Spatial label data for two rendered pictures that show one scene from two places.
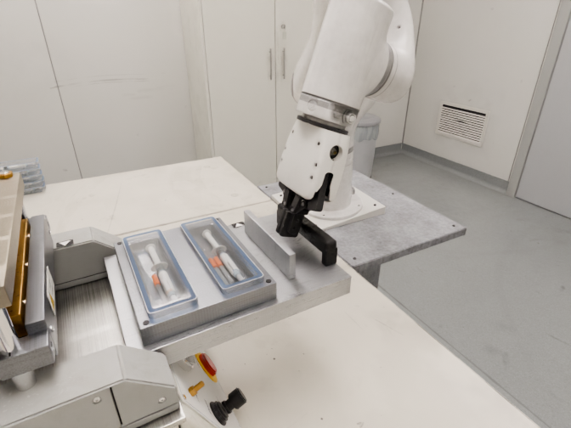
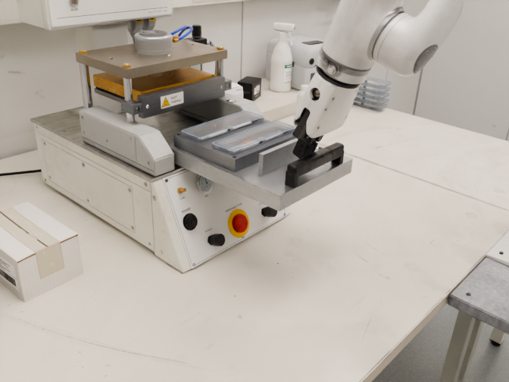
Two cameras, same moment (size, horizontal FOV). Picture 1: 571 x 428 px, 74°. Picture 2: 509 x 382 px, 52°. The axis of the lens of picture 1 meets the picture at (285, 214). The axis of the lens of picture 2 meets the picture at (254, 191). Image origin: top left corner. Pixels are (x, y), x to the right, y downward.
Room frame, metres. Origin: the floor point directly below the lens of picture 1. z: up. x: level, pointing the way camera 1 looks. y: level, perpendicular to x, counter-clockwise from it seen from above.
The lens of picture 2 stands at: (0.14, -0.78, 1.36)
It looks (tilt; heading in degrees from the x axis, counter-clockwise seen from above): 27 degrees down; 70
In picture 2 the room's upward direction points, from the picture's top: 2 degrees clockwise
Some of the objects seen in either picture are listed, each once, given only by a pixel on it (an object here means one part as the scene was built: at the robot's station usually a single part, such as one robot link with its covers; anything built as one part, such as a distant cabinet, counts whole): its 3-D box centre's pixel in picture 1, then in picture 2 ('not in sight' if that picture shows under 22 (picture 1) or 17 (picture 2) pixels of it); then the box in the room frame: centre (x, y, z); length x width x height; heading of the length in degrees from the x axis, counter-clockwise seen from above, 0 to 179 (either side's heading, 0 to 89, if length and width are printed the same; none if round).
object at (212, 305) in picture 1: (189, 267); (239, 139); (0.43, 0.13, 0.98); 0.20 x 0.17 x 0.03; 29
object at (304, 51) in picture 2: not in sight; (303, 61); (1.00, 1.11, 0.88); 0.25 x 0.20 x 0.17; 112
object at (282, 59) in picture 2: not in sight; (282, 57); (0.88, 1.04, 0.92); 0.09 x 0.08 x 0.25; 139
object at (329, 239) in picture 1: (304, 230); (316, 163); (0.52, -0.03, 0.99); 0.15 x 0.02 x 0.04; 29
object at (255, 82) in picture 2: not in sight; (249, 89); (0.73, 0.96, 0.83); 0.09 x 0.06 x 0.07; 50
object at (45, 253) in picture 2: not in sight; (26, 248); (0.01, 0.14, 0.80); 0.19 x 0.13 x 0.09; 118
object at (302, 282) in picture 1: (223, 265); (257, 151); (0.45, 0.09, 0.97); 0.30 x 0.22 x 0.08; 119
